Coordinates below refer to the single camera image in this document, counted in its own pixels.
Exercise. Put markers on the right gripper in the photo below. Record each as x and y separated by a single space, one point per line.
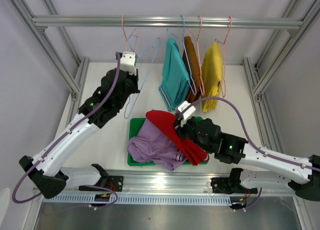
181 128

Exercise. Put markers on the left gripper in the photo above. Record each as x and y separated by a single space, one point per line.
135 79

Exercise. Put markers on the red trousers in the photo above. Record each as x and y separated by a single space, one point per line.
164 121

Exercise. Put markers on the blue hanger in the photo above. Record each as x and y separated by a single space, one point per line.
155 46
182 39

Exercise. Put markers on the purple trousers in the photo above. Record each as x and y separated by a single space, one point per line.
150 150

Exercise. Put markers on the teal trousers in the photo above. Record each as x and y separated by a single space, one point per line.
174 86

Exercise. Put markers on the pink hanger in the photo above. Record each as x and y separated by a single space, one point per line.
127 37
202 90
224 43

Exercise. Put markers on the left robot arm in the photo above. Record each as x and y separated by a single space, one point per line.
46 169

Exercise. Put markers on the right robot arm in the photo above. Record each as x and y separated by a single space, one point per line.
279 171

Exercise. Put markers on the brown trousers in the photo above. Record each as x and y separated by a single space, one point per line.
194 68

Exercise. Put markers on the yellow trousers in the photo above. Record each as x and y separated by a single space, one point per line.
212 71

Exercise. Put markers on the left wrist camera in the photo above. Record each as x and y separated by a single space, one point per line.
128 62

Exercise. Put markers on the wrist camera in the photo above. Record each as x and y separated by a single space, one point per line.
185 110
128 62

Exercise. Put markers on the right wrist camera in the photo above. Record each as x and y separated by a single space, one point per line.
185 110

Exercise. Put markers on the aluminium front frame rail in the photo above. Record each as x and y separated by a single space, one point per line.
146 182

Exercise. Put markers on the aluminium hanging rail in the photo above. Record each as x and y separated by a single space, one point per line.
166 21

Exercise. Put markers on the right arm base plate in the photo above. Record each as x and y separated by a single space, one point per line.
224 185

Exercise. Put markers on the aluminium right frame posts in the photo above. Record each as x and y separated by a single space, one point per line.
275 54

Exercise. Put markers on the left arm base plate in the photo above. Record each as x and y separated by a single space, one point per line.
114 183

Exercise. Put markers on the white slotted cable duct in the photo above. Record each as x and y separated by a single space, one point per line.
205 200

